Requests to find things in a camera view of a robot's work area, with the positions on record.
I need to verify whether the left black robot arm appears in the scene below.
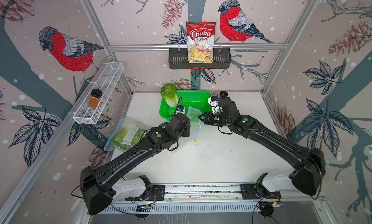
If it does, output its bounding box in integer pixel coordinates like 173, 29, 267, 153
79, 113, 190, 215

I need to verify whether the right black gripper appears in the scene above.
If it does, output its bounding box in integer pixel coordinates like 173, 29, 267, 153
196, 112, 232, 129

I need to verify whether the orange spice jar black lid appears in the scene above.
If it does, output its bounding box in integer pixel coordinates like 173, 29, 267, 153
88, 89, 103, 109

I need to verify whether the green plastic basket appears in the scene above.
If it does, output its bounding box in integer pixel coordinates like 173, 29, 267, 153
159, 90, 212, 121

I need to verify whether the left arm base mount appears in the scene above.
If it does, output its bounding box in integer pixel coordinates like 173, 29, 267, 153
125, 185, 165, 202

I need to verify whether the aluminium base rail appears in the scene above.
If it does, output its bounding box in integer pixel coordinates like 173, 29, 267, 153
110, 181, 314, 202

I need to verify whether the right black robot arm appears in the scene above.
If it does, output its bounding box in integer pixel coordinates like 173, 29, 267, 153
199, 91, 325, 199

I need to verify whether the clear acrylic wall shelf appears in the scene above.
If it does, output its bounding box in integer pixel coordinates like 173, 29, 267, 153
73, 62, 124, 125

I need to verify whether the clear zipper bag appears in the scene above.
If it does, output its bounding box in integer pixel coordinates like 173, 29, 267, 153
187, 106, 202, 145
104, 116, 151, 152

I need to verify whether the chinese cabbage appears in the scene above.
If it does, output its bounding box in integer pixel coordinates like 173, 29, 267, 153
159, 83, 179, 108
112, 122, 145, 151

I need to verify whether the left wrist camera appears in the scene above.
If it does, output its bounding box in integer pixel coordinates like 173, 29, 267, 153
174, 105, 186, 114

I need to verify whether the red cassava chips bag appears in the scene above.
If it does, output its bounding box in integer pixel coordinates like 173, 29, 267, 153
186, 21, 216, 64

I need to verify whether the black cap pepper grinder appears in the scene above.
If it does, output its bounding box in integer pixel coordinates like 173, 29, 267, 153
220, 91, 228, 99

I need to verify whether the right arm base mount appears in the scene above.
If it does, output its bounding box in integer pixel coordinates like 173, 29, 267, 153
239, 183, 282, 200

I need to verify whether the black wall basket shelf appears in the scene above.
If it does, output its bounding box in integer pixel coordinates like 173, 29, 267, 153
169, 48, 232, 69

